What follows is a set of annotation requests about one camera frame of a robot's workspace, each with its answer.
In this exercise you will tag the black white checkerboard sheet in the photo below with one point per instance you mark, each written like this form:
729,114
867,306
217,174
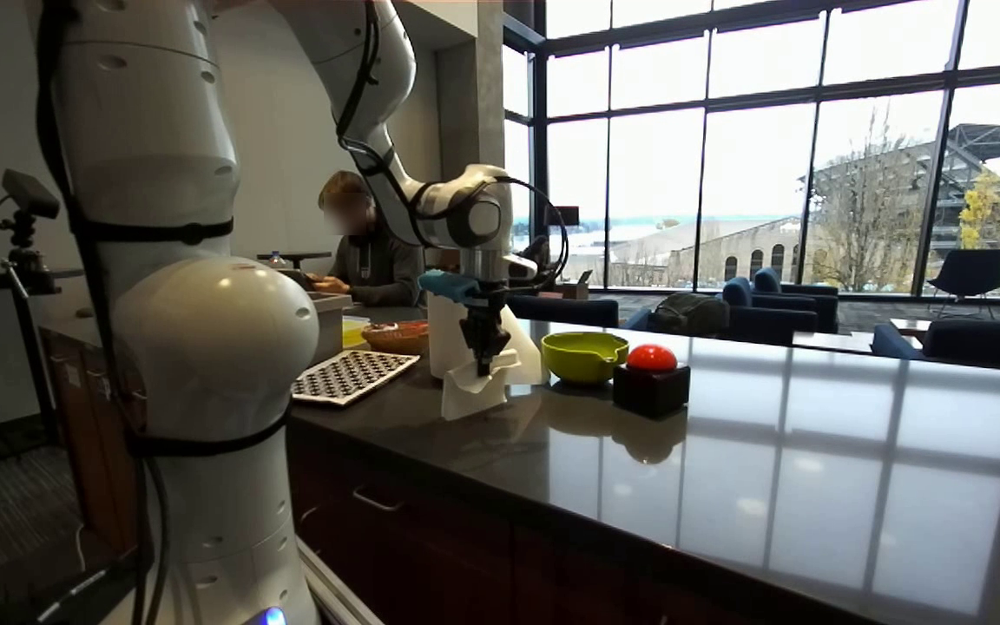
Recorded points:
349,378

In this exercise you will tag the white paper towel roll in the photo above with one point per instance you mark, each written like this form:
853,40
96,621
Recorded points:
528,368

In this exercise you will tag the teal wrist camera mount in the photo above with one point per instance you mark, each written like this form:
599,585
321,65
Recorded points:
448,285

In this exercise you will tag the yellow cup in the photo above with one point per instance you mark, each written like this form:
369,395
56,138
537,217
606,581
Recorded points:
352,331

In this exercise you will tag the grey plastic bin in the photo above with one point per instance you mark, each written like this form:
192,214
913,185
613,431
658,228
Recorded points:
331,309

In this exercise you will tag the red button black box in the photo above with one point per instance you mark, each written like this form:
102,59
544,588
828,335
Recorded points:
651,382

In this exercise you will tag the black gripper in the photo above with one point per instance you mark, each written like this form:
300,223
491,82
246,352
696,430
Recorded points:
484,331

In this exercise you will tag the seated person dark hoodie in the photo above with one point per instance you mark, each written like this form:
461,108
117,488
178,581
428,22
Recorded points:
373,264

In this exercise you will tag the dark sofa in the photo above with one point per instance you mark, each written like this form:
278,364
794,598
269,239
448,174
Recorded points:
769,316

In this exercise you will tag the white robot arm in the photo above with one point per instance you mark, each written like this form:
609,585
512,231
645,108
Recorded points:
206,344

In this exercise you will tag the camera on tripod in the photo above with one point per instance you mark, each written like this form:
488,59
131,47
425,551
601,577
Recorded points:
31,203

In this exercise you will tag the green plastic bowl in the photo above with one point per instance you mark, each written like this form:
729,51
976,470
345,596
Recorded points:
580,354

